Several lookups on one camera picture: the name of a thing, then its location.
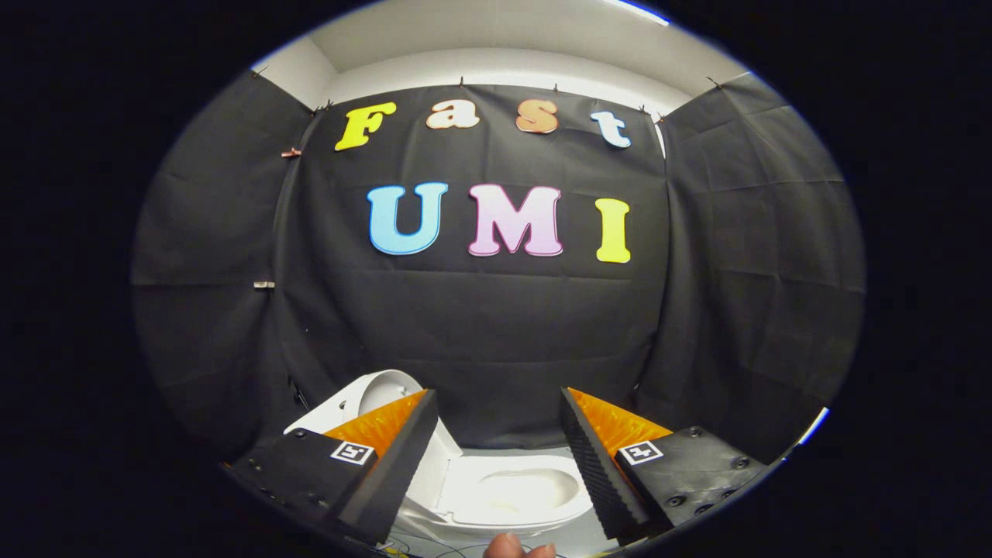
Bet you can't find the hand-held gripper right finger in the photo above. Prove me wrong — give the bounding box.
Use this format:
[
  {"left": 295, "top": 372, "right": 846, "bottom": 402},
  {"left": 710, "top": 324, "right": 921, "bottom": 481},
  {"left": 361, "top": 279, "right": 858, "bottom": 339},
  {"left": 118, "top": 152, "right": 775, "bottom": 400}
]
[{"left": 560, "top": 387, "right": 770, "bottom": 542}]

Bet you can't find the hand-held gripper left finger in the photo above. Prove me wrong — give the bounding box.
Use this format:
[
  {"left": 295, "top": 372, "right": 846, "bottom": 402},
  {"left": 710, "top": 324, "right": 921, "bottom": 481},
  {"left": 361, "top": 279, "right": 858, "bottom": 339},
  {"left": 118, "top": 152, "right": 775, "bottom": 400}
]
[{"left": 231, "top": 389, "right": 439, "bottom": 546}]

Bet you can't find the white toilet tank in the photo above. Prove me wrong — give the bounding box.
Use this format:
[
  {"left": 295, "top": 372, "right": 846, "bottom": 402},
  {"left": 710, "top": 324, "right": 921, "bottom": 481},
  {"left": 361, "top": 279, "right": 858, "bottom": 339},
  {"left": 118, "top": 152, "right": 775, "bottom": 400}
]
[{"left": 284, "top": 394, "right": 363, "bottom": 436}]

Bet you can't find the black backdrop cloth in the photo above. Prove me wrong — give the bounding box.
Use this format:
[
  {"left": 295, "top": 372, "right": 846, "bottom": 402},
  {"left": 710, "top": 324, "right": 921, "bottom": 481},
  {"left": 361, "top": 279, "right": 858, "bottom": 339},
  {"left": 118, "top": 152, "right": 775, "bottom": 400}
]
[{"left": 130, "top": 70, "right": 866, "bottom": 466}]

